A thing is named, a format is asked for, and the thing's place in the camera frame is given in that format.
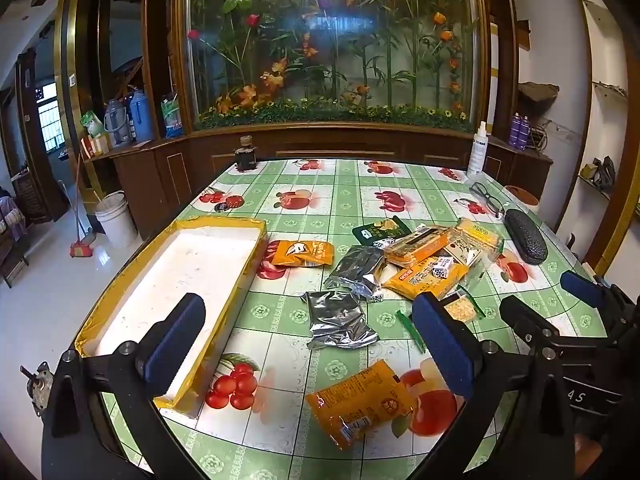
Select orange cracker pack with barcode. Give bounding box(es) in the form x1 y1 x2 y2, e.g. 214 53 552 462
384 226 449 268

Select clear bag with calligraphy label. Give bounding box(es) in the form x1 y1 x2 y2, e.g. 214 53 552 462
444 218 504 275

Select blue thermos jug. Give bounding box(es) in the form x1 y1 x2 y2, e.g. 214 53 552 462
129 89 154 142

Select white plastic bucket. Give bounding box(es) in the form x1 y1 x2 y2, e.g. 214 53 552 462
96 191 138 248

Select black eyeglasses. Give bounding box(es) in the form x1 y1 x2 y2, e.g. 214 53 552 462
470 181 506 219

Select blue white milk candy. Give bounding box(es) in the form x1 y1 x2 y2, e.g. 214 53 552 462
431 256 454 280

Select black glasses case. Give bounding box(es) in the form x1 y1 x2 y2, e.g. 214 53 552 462
503 209 548 266

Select silver foil packet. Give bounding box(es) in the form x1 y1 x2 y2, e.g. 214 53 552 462
323 245 386 300
302 290 378 350

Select yellow-rimmed white foam tray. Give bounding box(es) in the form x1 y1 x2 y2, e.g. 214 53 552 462
74 217 267 418

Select dark green snack packet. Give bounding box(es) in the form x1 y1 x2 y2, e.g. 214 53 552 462
352 216 411 248

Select purple bottles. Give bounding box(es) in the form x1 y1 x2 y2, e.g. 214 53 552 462
509 113 530 151

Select dark ink bottle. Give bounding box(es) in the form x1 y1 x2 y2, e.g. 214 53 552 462
235 136 257 172

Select silver foil packet front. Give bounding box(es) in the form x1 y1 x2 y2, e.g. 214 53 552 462
302 290 378 350

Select large yellow biscuit pack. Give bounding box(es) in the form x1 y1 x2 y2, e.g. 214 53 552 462
383 256 469 300

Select small orange chip bag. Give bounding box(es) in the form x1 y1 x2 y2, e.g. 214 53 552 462
265 240 334 268

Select white spray bottle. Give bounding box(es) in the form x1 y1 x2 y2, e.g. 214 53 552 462
466 122 489 178

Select green plaid fruit tablecloth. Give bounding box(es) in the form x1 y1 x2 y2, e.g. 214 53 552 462
98 157 609 480

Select orange snack packet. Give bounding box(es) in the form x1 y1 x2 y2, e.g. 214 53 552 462
305 360 418 450

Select grey thermos jug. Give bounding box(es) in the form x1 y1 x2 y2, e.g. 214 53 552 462
104 99 131 148

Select red broom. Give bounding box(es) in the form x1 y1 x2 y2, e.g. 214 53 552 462
58 156 96 259

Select flower display glass case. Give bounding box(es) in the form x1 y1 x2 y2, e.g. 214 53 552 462
171 0 488 132

